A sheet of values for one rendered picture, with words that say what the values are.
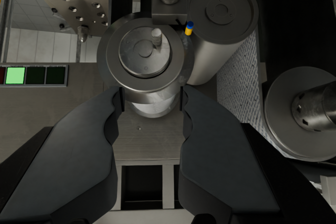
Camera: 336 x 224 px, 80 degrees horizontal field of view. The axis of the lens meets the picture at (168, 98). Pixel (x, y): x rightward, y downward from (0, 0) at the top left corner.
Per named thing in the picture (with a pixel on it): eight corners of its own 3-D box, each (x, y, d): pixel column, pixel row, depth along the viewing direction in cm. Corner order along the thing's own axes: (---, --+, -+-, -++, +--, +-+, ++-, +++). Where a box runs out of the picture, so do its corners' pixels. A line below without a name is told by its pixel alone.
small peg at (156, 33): (161, 27, 26) (162, 37, 26) (161, 37, 29) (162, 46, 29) (150, 27, 26) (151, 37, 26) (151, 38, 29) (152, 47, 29)
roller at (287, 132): (348, 66, 32) (365, 157, 30) (267, 95, 57) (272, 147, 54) (261, 66, 32) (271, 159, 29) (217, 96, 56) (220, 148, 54)
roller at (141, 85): (182, 17, 31) (186, 90, 29) (172, 70, 56) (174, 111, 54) (106, 17, 30) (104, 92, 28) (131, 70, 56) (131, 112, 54)
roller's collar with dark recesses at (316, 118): (368, 79, 25) (378, 130, 24) (329, 89, 31) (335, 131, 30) (318, 79, 25) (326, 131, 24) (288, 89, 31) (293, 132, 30)
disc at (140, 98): (191, 9, 32) (198, 101, 29) (190, 11, 33) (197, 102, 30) (96, 11, 31) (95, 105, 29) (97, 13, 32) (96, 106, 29)
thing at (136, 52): (107, 43, 29) (152, 16, 29) (111, 48, 30) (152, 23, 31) (137, 85, 28) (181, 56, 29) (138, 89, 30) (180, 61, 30)
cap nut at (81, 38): (87, 26, 63) (86, 39, 63) (91, 32, 67) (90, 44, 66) (75, 26, 63) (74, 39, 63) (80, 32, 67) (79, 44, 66)
